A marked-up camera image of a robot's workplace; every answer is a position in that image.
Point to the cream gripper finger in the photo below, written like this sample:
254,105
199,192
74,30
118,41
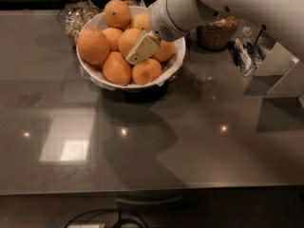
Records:
147,44

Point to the back right yellowish orange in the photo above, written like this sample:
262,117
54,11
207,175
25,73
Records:
141,21

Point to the right glass cereal jar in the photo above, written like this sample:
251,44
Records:
216,35

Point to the left glass cereal jar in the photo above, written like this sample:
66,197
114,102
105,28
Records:
74,16

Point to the front left orange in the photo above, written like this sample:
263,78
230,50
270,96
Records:
116,69

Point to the white napkin holder box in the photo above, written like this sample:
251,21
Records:
281,62

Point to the front right orange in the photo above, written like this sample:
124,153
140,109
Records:
146,72

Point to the clear plastic cutlery packet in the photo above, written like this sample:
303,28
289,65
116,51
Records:
244,52

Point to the top orange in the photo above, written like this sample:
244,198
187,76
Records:
117,14

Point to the center orange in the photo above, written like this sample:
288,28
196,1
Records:
127,40

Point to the left large orange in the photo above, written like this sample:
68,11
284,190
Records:
93,46

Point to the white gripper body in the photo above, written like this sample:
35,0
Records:
161,17

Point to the small middle left orange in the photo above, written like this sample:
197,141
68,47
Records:
113,35

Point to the white power adapter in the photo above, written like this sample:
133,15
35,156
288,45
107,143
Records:
87,225

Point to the white bowl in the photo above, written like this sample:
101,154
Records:
95,75

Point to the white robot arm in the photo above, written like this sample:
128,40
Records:
283,20

